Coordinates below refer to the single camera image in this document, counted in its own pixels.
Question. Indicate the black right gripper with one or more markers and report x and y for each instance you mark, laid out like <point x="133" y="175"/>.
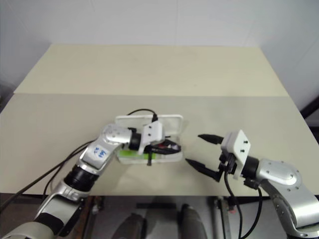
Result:
<point x="229" y="164"/>

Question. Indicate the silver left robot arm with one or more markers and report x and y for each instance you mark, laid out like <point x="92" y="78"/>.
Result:
<point x="99" y="154"/>

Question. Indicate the black background stand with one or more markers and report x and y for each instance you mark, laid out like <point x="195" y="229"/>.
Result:
<point x="311" y="104"/>

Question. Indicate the red marker pen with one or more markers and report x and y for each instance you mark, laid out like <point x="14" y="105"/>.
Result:
<point x="163" y="145"/>

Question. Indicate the white plastic pencil case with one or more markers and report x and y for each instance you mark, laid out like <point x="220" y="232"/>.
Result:
<point x="174" y="124"/>

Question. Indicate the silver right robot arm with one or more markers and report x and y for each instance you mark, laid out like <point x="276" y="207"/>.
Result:
<point x="281" y="174"/>

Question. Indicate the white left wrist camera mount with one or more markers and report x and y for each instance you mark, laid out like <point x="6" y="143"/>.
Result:
<point x="152" y="132"/>

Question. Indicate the dark rounded shape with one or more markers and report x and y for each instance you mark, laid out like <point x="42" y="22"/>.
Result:
<point x="133" y="227"/>
<point x="193" y="221"/>

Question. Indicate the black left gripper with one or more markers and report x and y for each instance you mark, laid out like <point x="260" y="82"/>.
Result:
<point x="153" y="148"/>

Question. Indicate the grey table frame leg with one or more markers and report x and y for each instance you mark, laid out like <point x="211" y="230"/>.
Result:
<point x="224" y="216"/>

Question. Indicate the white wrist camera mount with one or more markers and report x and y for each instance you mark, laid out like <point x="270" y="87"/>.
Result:
<point x="152" y="132"/>
<point x="239" y="147"/>

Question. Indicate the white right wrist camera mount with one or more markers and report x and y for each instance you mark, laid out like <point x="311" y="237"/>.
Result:
<point x="239" y="147"/>

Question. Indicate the brown table frame leg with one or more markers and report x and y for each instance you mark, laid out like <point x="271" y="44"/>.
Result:
<point x="93" y="216"/>

